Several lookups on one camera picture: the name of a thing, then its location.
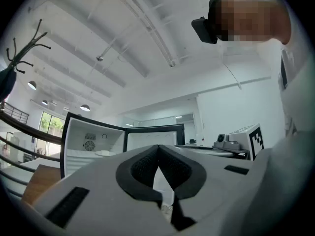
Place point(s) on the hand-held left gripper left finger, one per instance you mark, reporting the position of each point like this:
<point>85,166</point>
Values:
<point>103,181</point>

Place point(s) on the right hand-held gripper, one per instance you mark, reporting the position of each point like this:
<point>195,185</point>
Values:
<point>242,138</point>

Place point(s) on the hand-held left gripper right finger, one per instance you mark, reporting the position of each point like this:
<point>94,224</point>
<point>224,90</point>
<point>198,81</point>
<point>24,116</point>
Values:
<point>221,181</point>

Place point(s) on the black pendant lamp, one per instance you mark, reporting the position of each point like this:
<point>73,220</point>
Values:
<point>44,103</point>
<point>32,85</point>
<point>85,108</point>

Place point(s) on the glass window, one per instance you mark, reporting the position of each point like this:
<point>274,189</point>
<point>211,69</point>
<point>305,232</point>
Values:
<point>50,126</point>

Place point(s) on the black metal railing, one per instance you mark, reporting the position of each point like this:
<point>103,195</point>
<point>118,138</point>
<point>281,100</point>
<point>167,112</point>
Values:
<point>29,130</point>

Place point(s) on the person's white shirt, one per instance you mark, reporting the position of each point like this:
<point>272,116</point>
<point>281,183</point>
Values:
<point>300,95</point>

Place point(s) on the dark hanging garment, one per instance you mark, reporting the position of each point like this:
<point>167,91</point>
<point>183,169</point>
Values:
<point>7,82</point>

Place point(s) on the person's head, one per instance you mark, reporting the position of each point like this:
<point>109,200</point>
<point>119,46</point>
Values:
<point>251,18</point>

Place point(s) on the black coat rack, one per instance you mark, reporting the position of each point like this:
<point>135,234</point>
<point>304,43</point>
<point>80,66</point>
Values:
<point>27,48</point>

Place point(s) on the black head-mounted camera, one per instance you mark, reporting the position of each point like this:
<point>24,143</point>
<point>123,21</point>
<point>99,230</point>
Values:
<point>203,31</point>

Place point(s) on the white ceiling light rail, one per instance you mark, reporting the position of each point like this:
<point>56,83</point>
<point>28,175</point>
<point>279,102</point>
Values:
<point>152,31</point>

